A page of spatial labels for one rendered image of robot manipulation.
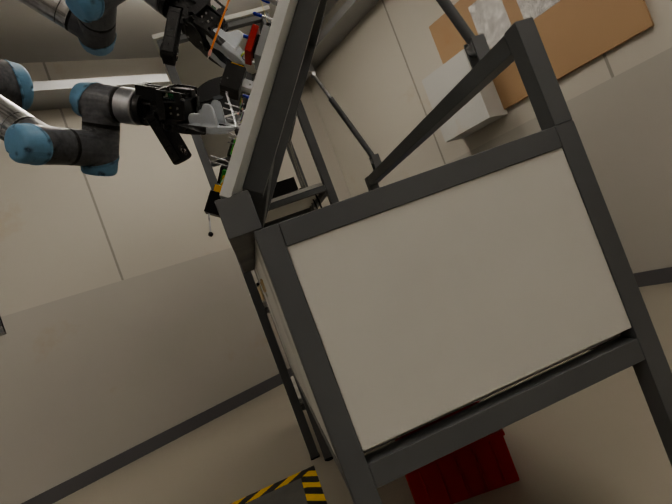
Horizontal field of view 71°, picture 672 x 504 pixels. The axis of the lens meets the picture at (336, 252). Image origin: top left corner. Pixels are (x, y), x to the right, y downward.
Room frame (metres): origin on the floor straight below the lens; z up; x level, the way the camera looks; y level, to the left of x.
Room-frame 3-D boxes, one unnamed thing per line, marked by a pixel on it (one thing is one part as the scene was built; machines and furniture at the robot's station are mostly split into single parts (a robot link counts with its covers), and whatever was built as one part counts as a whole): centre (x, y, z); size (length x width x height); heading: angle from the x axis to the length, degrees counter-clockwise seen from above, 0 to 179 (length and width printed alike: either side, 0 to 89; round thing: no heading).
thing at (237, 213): (1.31, 0.23, 0.83); 1.18 x 0.05 x 0.06; 11
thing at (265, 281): (1.04, 0.16, 0.60); 0.55 x 0.03 x 0.39; 11
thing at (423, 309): (1.37, -0.08, 0.60); 1.17 x 0.58 x 0.40; 11
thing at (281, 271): (1.37, -0.07, 0.40); 1.18 x 0.60 x 0.80; 11
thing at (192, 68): (2.26, 0.20, 0.92); 0.61 x 0.50 x 1.85; 11
